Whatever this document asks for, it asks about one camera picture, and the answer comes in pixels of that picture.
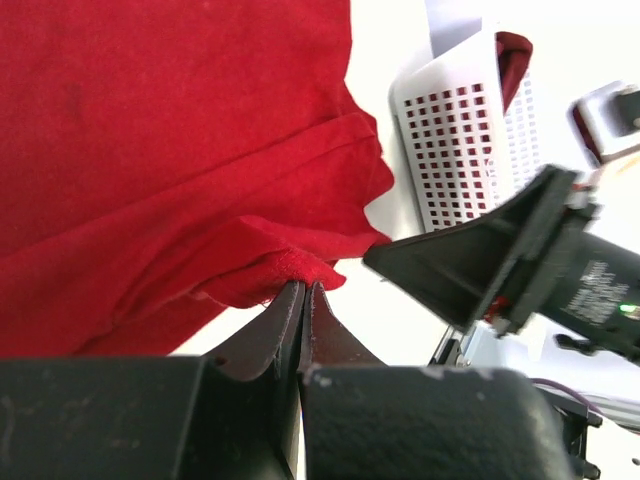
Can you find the dark red t shirt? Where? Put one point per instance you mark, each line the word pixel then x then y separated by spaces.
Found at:
pixel 513 53

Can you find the white plastic laundry basket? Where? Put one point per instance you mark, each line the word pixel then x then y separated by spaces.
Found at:
pixel 466 156

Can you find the bright red t shirt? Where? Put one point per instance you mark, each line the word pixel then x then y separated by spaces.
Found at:
pixel 162 161

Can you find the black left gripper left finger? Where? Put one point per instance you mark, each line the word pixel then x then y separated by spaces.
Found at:
pixel 229 414

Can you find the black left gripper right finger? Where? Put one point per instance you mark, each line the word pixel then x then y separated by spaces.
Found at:
pixel 418 422

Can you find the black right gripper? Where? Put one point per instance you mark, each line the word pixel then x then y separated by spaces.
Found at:
pixel 530 255

